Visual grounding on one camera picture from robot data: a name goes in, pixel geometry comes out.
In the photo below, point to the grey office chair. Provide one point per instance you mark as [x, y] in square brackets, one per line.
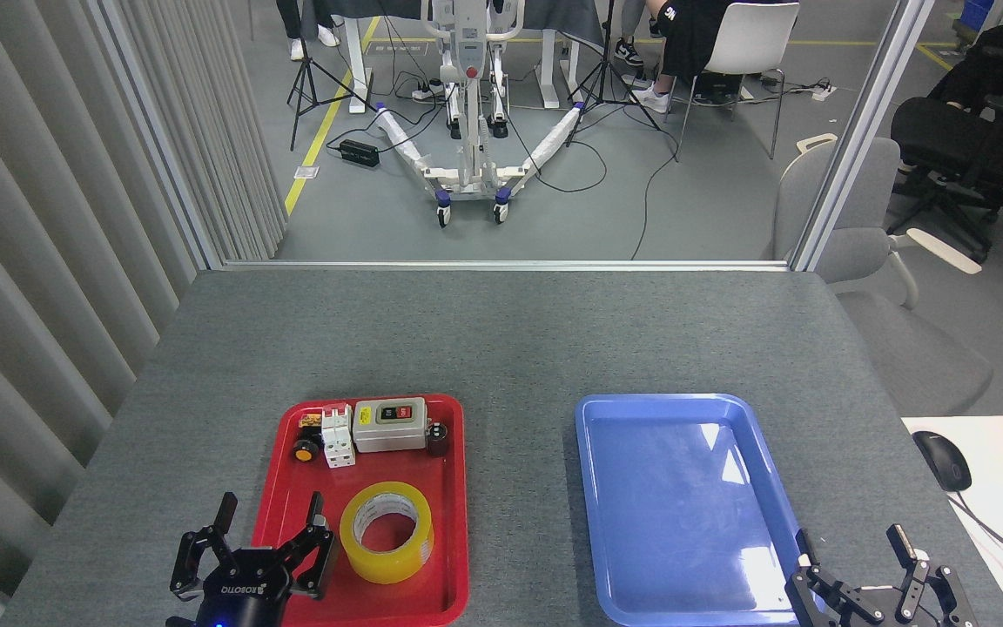
[902, 348]

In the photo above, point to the black power adapter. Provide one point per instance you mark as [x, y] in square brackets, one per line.
[359, 152]

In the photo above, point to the silver rail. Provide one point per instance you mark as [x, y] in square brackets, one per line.
[510, 265]

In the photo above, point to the black computer mouse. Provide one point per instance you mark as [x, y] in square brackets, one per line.
[944, 460]

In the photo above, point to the blue plastic tray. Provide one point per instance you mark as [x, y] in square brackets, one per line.
[684, 488]

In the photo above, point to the grey push button switch box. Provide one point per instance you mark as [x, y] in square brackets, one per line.
[388, 435]

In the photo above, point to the person's leg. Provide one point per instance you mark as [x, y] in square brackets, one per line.
[628, 52]

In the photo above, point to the black office chair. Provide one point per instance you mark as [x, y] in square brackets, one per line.
[945, 139]

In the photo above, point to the blue bin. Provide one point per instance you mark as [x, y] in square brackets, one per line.
[976, 17]

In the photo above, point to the black tripod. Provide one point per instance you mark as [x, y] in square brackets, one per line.
[306, 65]
[609, 52]

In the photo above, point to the white circuit breaker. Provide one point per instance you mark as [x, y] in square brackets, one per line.
[338, 440]

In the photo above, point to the small black knob switch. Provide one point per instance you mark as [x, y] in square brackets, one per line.
[438, 440]

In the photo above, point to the standing person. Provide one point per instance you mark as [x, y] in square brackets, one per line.
[288, 17]

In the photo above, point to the silver post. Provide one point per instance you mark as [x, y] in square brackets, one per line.
[863, 131]

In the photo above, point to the seated person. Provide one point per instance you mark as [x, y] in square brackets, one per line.
[684, 35]

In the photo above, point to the white plastic chair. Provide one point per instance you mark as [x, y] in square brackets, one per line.
[758, 39]

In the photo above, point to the small yellow black component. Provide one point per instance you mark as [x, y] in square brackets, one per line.
[310, 422]

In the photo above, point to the white wheeled stand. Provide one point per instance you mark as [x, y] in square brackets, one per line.
[471, 165]

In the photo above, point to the red plastic tray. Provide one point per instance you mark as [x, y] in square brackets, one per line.
[449, 522]

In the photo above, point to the white power strip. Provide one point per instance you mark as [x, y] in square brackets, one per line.
[824, 90]

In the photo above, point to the white floor label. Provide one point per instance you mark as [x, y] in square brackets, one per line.
[306, 171]

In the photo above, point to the yellow tape roll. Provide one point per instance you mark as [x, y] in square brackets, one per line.
[380, 570]

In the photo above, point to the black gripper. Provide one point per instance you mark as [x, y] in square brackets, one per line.
[876, 610]
[245, 592]

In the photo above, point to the orange push button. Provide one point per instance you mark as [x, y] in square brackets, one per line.
[305, 451]

